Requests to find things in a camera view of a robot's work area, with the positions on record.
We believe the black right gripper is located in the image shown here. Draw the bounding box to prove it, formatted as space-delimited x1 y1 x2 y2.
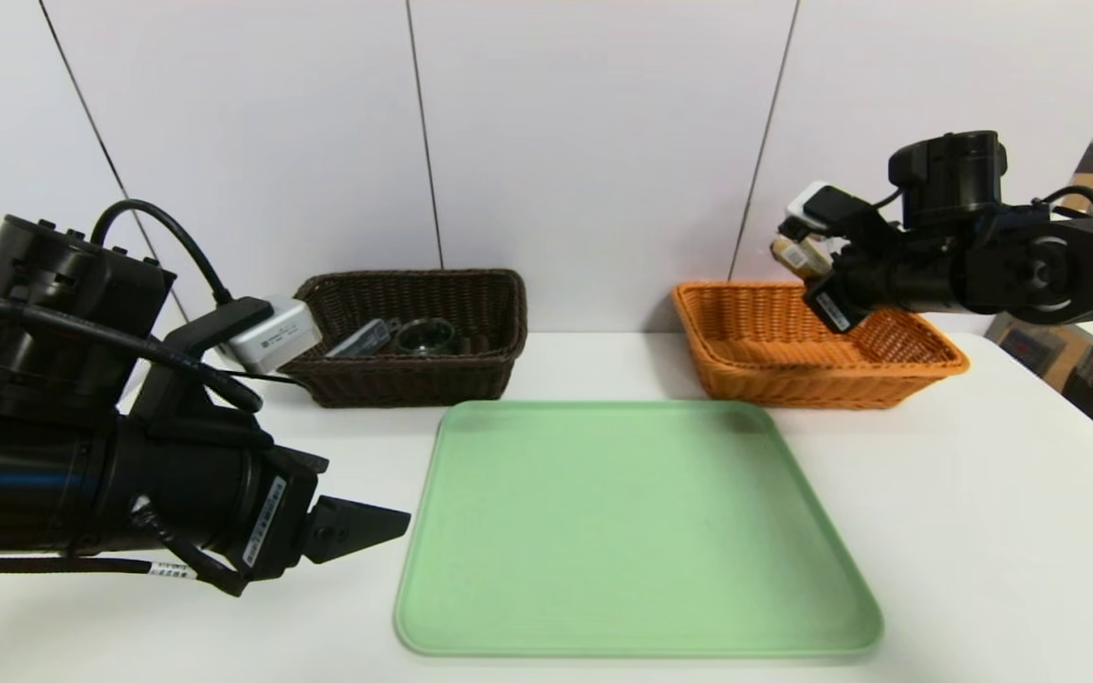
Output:
770 216 915 335

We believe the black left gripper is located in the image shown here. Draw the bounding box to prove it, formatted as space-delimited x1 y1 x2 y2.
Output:
111 413 412 583

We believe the plastic food roll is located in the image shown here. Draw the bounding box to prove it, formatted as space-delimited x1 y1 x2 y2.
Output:
771 235 834 280

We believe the grey translucent cutlery case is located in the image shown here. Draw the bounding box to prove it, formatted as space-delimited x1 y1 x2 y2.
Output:
324 319 392 360

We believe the glass cup with black holder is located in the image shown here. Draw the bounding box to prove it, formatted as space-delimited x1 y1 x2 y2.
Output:
393 318 458 358

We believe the orange wicker basket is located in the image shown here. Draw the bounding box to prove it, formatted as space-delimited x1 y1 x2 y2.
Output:
672 281 971 411

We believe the dark brown wicker basket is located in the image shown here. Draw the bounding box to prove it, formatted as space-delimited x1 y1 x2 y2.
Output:
279 269 528 409

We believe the dark low cabinet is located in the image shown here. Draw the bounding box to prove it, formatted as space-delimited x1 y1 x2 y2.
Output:
983 318 1071 390

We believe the green plastic tray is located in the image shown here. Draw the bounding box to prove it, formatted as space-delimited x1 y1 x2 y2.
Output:
395 400 884 657

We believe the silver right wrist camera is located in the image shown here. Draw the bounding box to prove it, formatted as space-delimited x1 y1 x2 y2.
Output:
787 182 858 240

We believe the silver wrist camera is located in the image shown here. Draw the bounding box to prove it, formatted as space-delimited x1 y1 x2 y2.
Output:
787 182 858 240
222 296 323 375

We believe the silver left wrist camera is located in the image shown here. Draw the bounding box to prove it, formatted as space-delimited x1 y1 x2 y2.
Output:
222 296 323 375

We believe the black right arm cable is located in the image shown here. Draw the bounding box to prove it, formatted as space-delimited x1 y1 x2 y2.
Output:
1038 185 1093 221

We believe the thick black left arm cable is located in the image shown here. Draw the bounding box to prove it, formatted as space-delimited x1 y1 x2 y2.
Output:
0 294 265 415

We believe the black left camera cable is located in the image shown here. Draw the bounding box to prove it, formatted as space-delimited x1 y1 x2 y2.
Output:
91 199 236 306

